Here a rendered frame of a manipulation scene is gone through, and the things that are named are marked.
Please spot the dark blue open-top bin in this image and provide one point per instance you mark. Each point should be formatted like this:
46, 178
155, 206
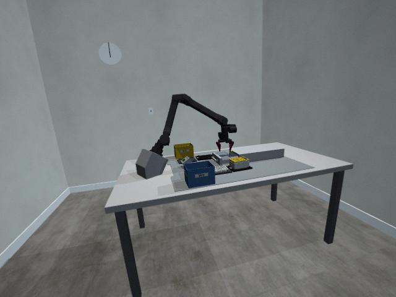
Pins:
199, 174

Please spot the white multiwell plate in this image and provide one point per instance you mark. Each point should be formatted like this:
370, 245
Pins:
220, 169

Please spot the yellow open-top bin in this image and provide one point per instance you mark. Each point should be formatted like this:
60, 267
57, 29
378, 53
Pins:
183, 150

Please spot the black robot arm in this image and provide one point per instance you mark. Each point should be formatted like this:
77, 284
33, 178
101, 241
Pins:
188, 101

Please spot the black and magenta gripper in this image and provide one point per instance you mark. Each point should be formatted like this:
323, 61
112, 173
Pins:
226, 140

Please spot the grey bench mat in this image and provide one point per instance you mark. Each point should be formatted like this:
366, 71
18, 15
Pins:
259, 169

